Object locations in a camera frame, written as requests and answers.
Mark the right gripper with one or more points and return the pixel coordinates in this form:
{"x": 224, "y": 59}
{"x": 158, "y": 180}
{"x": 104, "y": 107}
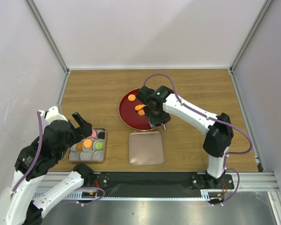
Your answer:
{"x": 165, "y": 118}

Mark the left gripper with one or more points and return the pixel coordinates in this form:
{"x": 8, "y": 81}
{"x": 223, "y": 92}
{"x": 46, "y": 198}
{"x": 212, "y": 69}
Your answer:
{"x": 84, "y": 130}

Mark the pink round cookie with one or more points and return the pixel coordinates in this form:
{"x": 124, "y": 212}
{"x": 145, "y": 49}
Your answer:
{"x": 94, "y": 134}

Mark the orange cookie tin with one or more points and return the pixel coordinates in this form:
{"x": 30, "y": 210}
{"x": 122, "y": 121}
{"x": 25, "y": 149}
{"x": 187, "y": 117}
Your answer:
{"x": 87, "y": 143}

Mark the black cookie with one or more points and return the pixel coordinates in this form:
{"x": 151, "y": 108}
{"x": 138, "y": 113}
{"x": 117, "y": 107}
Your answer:
{"x": 101, "y": 135}

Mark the orange round cookie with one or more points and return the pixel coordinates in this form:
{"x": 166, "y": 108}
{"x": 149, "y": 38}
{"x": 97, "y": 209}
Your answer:
{"x": 79, "y": 147}
{"x": 131, "y": 97}

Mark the green sandwich cookie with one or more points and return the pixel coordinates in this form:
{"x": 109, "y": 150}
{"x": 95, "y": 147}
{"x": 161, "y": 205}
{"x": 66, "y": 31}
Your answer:
{"x": 99, "y": 146}

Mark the pink metal tin lid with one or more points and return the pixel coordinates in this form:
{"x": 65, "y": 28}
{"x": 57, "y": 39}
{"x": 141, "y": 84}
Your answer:
{"x": 146, "y": 148}

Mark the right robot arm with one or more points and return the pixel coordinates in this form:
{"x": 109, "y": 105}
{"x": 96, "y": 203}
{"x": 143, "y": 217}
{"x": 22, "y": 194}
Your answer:
{"x": 218, "y": 135}

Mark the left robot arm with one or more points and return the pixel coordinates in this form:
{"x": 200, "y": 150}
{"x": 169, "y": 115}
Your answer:
{"x": 17, "y": 206}

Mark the orange swirl cookie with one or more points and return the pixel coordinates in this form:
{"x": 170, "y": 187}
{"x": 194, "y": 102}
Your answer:
{"x": 141, "y": 112}

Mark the metal cookie tin box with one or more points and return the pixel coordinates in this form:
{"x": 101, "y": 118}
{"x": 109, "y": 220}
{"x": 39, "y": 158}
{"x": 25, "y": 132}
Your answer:
{"x": 89, "y": 155}

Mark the orange star cookie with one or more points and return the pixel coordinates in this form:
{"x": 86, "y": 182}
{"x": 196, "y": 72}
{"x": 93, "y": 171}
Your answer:
{"x": 139, "y": 107}

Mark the red round tray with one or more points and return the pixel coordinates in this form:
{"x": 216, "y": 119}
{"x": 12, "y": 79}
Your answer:
{"x": 130, "y": 116}

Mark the orange round cookie top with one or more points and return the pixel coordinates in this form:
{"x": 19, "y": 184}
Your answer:
{"x": 131, "y": 97}

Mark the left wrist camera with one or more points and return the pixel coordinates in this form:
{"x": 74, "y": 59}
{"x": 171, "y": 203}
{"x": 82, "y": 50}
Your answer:
{"x": 52, "y": 114}

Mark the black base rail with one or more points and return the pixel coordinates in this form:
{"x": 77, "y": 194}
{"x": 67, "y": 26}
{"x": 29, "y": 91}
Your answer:
{"x": 161, "y": 184}

